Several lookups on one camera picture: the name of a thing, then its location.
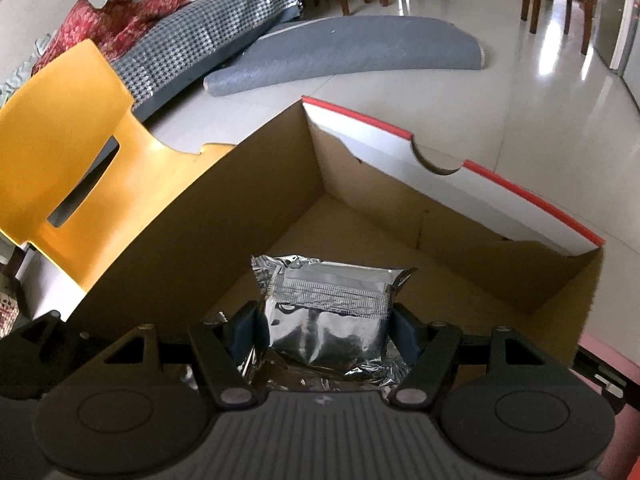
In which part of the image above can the silver foil pouch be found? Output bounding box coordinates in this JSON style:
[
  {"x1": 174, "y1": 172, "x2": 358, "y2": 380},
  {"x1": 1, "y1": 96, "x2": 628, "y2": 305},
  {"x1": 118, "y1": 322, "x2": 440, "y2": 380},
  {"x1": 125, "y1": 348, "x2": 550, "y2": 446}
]
[{"x1": 238, "y1": 255, "x2": 416, "y2": 394}]

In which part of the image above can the red cardboard shoe box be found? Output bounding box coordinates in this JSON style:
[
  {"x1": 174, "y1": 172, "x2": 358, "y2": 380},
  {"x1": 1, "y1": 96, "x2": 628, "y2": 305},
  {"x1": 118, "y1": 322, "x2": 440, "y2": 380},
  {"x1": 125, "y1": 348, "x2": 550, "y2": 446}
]
[{"x1": 70, "y1": 98, "x2": 604, "y2": 364}]

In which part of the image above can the pink lap desk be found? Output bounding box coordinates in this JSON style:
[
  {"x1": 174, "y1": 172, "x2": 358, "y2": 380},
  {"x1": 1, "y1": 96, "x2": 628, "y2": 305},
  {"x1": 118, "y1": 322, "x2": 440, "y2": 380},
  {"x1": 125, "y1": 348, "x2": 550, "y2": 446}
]
[{"x1": 570, "y1": 332, "x2": 639, "y2": 479}]

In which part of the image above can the yellow plastic chair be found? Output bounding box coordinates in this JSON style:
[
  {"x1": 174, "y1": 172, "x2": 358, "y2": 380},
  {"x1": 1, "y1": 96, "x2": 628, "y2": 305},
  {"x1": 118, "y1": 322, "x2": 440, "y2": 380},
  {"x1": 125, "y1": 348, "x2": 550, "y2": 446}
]
[{"x1": 1, "y1": 40, "x2": 232, "y2": 292}]

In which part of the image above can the houndstooth sofa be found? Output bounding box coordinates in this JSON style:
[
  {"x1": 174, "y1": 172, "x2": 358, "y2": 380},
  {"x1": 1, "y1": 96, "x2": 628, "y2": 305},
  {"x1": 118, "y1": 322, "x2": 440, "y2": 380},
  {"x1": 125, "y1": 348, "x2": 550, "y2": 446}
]
[{"x1": 112, "y1": 0, "x2": 300, "y2": 122}]

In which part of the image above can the grey rolled floor mat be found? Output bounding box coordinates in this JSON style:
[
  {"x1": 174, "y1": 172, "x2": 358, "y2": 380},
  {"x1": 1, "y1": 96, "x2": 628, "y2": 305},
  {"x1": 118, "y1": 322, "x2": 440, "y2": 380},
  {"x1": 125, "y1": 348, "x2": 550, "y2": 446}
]
[{"x1": 203, "y1": 15, "x2": 485, "y2": 96}]

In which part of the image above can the red patterned blanket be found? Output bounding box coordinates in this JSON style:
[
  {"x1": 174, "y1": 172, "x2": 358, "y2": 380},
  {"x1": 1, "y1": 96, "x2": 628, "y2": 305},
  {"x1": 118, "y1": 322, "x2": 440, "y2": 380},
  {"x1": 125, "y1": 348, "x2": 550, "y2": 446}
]
[{"x1": 32, "y1": 0, "x2": 192, "y2": 75}]

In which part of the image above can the silver refrigerator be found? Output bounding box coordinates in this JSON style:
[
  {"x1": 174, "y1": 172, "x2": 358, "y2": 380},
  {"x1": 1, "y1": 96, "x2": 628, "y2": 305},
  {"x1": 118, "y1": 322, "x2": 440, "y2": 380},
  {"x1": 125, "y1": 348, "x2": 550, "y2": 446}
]
[{"x1": 594, "y1": 0, "x2": 639, "y2": 76}]

